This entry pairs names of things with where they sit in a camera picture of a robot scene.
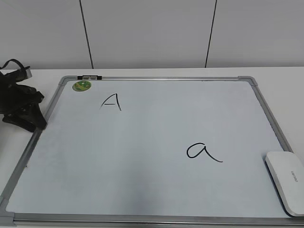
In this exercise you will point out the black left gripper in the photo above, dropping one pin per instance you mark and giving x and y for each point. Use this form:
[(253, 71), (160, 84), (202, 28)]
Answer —
[(14, 96)]

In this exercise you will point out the white board eraser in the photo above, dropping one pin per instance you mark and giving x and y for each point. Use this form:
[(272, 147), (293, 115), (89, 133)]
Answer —
[(287, 171)]

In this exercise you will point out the green round magnet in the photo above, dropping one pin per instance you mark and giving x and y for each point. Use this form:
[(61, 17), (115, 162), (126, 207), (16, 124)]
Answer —
[(81, 86)]

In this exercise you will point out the black clip on frame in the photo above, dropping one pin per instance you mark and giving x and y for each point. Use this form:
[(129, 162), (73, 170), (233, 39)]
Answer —
[(89, 77)]

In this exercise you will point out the white board with grey frame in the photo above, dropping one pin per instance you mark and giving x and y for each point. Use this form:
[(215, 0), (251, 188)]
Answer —
[(150, 152)]

